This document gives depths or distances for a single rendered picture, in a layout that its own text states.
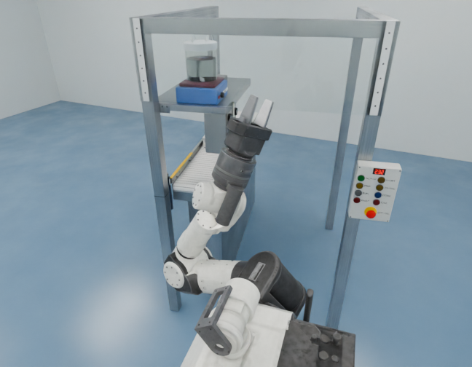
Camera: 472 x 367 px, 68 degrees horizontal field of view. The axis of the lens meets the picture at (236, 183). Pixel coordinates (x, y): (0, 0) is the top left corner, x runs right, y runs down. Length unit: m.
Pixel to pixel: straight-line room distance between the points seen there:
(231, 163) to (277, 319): 0.34
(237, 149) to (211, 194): 0.12
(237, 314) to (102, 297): 2.06
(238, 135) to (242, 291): 0.33
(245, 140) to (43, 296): 2.23
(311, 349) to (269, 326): 0.09
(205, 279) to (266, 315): 0.25
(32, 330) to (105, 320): 0.42
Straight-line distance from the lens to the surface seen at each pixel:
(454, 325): 2.66
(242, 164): 0.78
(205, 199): 0.81
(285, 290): 0.83
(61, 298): 2.72
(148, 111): 1.69
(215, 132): 1.67
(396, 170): 1.56
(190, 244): 0.94
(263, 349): 0.69
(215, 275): 0.92
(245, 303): 0.62
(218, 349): 0.60
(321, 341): 0.72
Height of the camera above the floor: 1.79
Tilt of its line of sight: 29 degrees down
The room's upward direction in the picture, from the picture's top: straight up
